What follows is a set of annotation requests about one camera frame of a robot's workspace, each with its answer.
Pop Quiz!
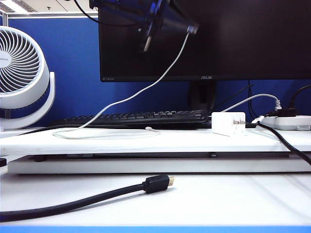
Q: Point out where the black computer monitor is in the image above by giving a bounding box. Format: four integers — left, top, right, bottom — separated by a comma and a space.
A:
98, 0, 311, 83

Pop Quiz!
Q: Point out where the thin black monitor cable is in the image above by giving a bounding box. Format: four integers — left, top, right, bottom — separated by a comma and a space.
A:
215, 81, 258, 119

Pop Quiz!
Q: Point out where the black monitor stand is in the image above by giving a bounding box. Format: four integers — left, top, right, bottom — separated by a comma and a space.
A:
189, 81, 258, 129

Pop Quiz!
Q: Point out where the white power strip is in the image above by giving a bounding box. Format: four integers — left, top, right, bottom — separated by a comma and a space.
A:
261, 116, 311, 132

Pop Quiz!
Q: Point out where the black riser frame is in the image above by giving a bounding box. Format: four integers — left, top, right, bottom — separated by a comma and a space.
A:
29, 152, 292, 163

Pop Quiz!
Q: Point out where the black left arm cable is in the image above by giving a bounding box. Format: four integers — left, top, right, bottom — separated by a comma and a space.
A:
72, 0, 137, 27

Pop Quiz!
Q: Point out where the white grey plugged cable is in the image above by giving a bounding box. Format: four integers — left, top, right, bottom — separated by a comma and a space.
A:
222, 94, 282, 113

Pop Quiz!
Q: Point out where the white raised board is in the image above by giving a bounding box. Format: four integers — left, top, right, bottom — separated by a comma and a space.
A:
0, 126, 311, 156

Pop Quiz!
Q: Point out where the white desk fan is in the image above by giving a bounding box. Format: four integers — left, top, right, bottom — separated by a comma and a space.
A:
0, 25, 56, 132

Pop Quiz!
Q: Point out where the white Type-C charging cable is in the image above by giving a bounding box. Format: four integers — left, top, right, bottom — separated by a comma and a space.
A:
52, 30, 192, 140

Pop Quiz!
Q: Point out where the blue office partition panel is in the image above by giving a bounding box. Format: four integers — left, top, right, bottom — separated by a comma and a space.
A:
0, 13, 311, 127

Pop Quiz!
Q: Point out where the black HDMI cable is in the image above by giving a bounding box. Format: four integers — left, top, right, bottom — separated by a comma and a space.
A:
0, 174, 176, 223

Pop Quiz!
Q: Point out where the black keyboard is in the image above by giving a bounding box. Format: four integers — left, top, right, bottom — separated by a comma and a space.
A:
50, 109, 212, 129

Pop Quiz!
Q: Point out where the thin black keyboard cable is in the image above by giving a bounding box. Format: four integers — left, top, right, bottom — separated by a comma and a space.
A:
18, 124, 81, 136

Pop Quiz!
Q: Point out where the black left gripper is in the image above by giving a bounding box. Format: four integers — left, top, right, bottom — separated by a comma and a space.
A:
138, 0, 200, 53

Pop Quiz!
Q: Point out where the thick black power cable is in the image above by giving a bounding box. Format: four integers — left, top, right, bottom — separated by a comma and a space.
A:
257, 121, 311, 166

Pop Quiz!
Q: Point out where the black plug with cord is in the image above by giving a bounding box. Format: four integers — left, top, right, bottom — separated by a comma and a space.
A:
267, 84, 311, 117

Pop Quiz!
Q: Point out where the white base board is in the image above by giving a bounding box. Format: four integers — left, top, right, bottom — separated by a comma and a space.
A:
7, 155, 311, 174

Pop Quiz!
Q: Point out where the white charger block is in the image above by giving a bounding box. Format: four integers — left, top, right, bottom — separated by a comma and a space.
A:
211, 111, 246, 137

